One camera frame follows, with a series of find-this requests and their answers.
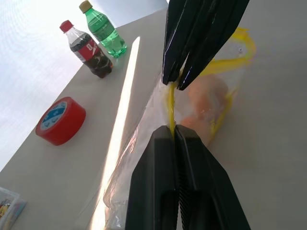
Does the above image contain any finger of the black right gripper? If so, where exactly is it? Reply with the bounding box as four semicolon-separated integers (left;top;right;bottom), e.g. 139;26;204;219
177;0;250;91
162;0;204;85

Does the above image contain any red-cap cola bottle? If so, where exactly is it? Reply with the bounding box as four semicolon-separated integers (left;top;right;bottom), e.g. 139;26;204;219
59;20;114;79

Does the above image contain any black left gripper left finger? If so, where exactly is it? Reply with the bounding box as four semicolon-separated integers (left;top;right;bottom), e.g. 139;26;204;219
124;126;179;230

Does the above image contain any clear box with colourful contents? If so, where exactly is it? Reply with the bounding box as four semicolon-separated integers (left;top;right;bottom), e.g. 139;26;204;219
0;186;27;230

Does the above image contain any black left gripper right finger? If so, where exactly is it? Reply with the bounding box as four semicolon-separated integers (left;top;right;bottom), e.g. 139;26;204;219
174;124;251;230

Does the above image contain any red adhesive tape roll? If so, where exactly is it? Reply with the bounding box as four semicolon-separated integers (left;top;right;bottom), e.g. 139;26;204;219
35;96;86;146

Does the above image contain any green yellow-cap soda bottle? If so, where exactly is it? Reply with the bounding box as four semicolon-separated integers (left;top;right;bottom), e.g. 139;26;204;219
79;0;128;58

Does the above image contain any clear yellow-zip plastic bag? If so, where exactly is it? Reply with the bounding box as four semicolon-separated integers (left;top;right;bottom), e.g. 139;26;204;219
103;27;257;230

